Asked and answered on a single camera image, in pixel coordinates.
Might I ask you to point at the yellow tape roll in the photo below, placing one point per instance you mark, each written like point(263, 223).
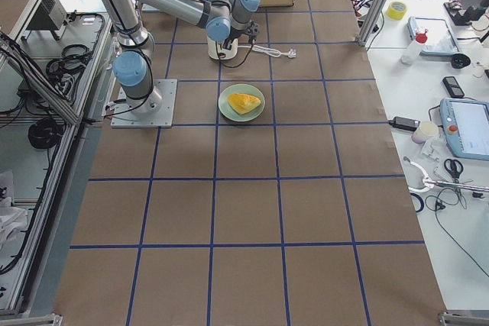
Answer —
point(396, 10)

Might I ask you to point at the black tape roll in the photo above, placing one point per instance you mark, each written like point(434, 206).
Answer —
point(460, 61)

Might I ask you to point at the aluminium frame post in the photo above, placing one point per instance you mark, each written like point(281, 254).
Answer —
point(378, 1)

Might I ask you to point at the black scissors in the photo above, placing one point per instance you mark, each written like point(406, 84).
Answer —
point(454, 168)

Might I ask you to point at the paper cup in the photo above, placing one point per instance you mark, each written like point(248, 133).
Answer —
point(424, 131)

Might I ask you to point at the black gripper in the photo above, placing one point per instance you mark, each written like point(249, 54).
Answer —
point(234, 38)

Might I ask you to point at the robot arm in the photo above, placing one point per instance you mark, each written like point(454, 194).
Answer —
point(223, 21)

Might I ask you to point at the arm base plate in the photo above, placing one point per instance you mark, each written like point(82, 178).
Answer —
point(156, 111)

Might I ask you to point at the blue teach pendant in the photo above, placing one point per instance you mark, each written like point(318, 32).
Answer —
point(465, 125)
point(441, 40)

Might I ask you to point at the black power adapter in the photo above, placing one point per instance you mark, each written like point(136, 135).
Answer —
point(402, 123)

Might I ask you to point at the green plate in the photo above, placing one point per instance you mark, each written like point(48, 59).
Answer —
point(229, 113)

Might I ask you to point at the white toaster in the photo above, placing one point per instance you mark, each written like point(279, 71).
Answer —
point(216, 51)

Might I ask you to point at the red capped squeeze bottle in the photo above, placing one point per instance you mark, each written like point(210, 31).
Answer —
point(413, 51)

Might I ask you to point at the yellow pastry on plate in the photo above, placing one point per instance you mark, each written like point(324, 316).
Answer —
point(243, 103)

